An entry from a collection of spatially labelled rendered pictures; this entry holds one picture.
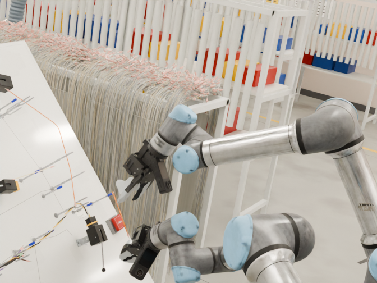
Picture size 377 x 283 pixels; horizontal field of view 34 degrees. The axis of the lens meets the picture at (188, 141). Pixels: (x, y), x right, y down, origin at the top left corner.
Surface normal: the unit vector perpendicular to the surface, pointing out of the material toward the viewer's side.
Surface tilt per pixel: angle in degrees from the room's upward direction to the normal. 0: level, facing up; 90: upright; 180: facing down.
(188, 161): 90
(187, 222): 48
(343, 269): 0
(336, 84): 90
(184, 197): 90
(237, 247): 87
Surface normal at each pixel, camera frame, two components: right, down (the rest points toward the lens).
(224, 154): -0.29, 0.33
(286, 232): 0.41, -0.42
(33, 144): 0.80, -0.41
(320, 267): 0.15, -0.94
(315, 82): -0.53, 0.18
